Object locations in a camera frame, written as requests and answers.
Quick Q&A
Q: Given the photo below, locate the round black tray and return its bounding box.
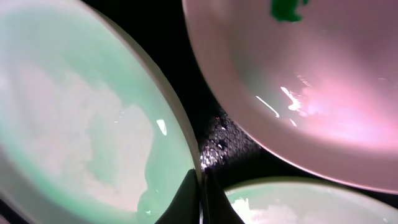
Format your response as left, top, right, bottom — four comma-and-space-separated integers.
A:
80, 0, 398, 224

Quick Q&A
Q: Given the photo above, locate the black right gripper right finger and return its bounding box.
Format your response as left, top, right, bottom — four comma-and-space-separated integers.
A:
201, 168, 244, 224

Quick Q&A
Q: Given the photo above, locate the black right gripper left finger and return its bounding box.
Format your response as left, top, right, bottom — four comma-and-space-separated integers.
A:
155, 169, 200, 224

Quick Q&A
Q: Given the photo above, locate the mint green plate front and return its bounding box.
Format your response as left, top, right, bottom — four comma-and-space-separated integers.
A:
225, 177, 397, 224

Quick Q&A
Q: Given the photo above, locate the mint green plate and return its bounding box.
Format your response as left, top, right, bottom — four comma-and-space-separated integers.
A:
225, 177, 397, 224
1, 1, 198, 224

